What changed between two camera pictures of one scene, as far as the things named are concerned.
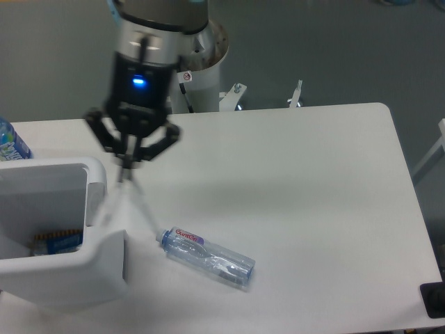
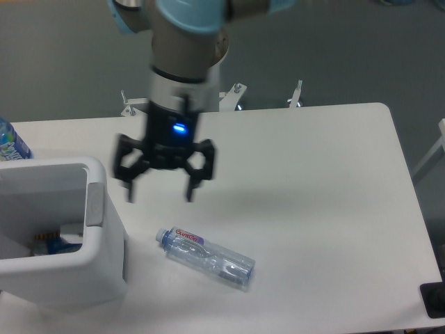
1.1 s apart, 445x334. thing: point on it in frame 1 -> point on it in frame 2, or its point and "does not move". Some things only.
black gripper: x=140 y=96 -> x=170 y=138
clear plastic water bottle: x=197 y=251 does not move
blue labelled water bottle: x=12 y=147 does not move
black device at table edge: x=433 y=296 does not move
